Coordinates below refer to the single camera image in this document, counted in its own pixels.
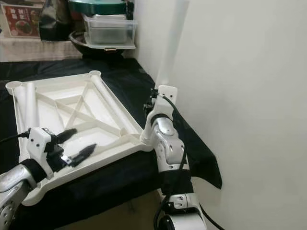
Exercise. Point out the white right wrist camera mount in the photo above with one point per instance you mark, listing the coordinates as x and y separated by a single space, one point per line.
165 98

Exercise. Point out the black round wok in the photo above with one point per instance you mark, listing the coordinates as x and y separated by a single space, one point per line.
87 50

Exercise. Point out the black plastic bag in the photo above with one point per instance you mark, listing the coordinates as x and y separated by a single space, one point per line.
56 21

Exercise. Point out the white plastic children table top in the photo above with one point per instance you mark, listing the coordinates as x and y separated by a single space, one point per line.
100 139

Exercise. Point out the clear plastic storage container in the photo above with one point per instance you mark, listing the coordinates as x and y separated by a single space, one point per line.
109 31

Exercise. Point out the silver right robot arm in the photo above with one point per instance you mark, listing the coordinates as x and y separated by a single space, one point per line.
170 143

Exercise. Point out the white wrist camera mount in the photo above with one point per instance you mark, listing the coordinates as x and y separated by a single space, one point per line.
39 141
165 98

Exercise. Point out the clear bin with orange lid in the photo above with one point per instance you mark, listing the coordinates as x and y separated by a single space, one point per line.
2 24

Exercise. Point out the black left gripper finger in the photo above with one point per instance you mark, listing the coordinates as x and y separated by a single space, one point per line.
67 134
84 154

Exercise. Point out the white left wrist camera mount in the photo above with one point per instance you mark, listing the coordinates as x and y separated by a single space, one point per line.
39 141

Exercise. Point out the red printed carton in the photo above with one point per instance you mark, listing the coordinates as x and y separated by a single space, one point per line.
21 21

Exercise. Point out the green round pot lid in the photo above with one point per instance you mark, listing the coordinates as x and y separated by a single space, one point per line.
96 7

